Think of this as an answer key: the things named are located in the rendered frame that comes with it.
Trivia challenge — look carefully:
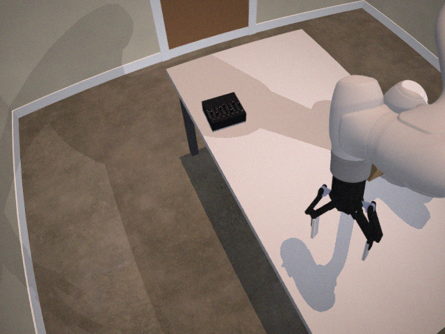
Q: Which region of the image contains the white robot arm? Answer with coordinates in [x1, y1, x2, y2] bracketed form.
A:
[329, 2, 445, 198]

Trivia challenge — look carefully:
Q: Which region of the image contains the black lighting desk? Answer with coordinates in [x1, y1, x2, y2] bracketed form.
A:
[202, 92, 246, 131]

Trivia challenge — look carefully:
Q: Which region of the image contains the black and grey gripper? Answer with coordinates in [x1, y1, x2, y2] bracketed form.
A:
[305, 176, 383, 261]

